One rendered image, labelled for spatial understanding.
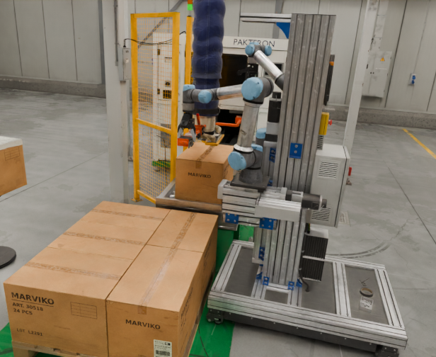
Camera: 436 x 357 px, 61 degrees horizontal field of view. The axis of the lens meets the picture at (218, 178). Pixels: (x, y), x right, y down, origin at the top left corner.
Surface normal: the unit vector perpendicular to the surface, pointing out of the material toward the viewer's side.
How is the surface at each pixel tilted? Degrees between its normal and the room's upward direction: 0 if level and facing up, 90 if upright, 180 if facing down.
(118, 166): 90
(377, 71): 90
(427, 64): 90
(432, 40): 90
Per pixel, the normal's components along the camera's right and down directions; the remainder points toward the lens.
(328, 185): -0.25, 0.31
